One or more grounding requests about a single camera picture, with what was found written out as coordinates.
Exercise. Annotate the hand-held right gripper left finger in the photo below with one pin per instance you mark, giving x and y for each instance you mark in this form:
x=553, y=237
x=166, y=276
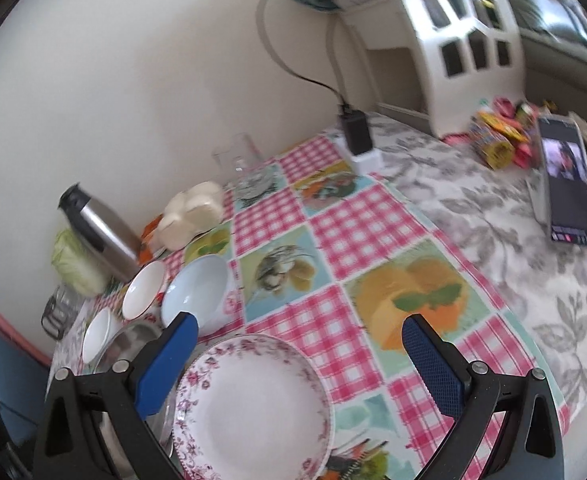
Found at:
x=171, y=360

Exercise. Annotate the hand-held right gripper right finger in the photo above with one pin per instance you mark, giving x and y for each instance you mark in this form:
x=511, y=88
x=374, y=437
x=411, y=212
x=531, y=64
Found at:
x=433, y=365

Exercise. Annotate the metal basin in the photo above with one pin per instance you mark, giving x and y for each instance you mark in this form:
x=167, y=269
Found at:
x=123, y=342

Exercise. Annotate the large white bowl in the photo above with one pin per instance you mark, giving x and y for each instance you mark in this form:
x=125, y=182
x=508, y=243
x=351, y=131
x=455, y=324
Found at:
x=198, y=290

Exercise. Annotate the small white bowl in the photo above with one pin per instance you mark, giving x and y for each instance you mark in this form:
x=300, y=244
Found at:
x=143, y=290
x=96, y=337

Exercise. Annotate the purple floral plate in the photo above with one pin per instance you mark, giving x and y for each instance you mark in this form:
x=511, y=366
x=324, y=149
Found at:
x=253, y=410

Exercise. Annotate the orange snack packet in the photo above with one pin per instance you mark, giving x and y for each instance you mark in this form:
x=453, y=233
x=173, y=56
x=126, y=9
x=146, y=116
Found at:
x=148, y=232

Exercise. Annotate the napa cabbage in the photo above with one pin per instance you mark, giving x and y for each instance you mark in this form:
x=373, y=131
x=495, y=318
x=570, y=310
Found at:
x=73, y=265

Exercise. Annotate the steel thermos jug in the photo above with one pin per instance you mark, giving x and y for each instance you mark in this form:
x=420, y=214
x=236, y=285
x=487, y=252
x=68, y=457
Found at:
x=101, y=232

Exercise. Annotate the bag of steamed buns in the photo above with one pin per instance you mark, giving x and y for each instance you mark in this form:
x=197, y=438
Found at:
x=188, y=215

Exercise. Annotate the grey leaf tablecloth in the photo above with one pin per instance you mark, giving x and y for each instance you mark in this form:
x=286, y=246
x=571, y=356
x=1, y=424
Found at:
x=473, y=210

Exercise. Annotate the pink checkered tablecloth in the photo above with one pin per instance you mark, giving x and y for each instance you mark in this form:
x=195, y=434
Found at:
x=333, y=225

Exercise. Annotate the clear glass dish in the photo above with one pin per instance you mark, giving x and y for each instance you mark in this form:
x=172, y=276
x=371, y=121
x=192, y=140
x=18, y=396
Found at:
x=253, y=185

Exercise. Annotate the clear glass pitcher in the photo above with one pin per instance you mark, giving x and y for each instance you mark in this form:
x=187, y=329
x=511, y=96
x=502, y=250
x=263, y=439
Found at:
x=236, y=157

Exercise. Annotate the smartphone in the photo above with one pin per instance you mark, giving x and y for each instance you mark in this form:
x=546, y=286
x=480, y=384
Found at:
x=568, y=200

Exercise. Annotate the colourful striped snack tube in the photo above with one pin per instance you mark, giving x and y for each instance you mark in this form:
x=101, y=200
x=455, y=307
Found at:
x=496, y=147

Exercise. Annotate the black power adapter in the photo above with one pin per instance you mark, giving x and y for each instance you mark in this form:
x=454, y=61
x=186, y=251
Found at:
x=354, y=130

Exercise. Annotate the pink snack packet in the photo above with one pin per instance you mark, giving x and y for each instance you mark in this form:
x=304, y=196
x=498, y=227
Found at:
x=503, y=106

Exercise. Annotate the white lattice shelf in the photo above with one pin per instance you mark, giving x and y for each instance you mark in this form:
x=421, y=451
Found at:
x=423, y=85

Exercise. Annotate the grey furniture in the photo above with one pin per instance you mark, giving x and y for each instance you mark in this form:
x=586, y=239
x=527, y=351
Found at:
x=563, y=50

